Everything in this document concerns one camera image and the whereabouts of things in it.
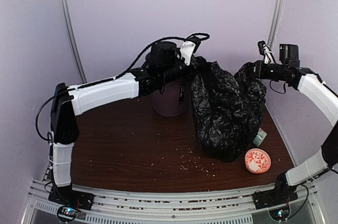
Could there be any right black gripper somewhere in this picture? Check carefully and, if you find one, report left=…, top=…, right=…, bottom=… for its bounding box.
left=246, top=59, right=288, bottom=80

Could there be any mauve plastic trash bin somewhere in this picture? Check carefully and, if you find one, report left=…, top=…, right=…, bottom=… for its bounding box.
left=151, top=79, right=191, bottom=117

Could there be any black plastic trash bag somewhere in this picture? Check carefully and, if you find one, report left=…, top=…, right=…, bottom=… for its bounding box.
left=191, top=57, right=267, bottom=163

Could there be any floral ceramic mug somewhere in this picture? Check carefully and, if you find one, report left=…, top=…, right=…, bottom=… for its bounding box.
left=252, top=128, right=267, bottom=147

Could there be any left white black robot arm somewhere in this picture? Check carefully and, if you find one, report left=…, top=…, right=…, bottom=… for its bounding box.
left=51, top=38, right=198, bottom=205

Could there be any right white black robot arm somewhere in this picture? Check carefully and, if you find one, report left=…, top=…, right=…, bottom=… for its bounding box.
left=253, top=41, right=337, bottom=208

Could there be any orange patterned ceramic bowl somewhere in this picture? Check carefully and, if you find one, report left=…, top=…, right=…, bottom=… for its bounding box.
left=245, top=148, right=271, bottom=174

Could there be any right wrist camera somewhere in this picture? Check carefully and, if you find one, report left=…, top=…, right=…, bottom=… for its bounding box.
left=258, top=41, right=276, bottom=64

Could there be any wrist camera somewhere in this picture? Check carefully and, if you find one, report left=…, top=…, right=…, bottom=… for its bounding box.
left=258, top=41, right=276, bottom=64
left=179, top=39, right=201, bottom=66

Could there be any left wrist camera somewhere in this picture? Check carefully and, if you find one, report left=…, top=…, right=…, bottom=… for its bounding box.
left=179, top=39, right=201, bottom=66

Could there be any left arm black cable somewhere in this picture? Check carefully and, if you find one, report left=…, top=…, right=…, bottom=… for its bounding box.
left=35, top=32, right=211, bottom=143

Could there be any right aluminium frame post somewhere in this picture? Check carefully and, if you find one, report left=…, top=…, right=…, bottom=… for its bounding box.
left=268, top=0, right=285, bottom=48

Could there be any aluminium frame post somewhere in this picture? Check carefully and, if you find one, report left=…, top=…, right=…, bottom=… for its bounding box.
left=60, top=0, right=87, bottom=83
left=268, top=0, right=285, bottom=48

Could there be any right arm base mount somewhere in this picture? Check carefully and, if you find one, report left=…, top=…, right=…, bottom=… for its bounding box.
left=252, top=190, right=298, bottom=222

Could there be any left aluminium frame post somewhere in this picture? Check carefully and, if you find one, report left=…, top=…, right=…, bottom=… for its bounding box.
left=60, top=0, right=87, bottom=83

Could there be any aluminium front rail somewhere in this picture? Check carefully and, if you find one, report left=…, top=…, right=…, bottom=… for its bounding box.
left=19, top=180, right=327, bottom=223

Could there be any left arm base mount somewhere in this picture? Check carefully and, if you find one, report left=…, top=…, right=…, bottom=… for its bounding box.
left=48, top=185, right=95, bottom=223

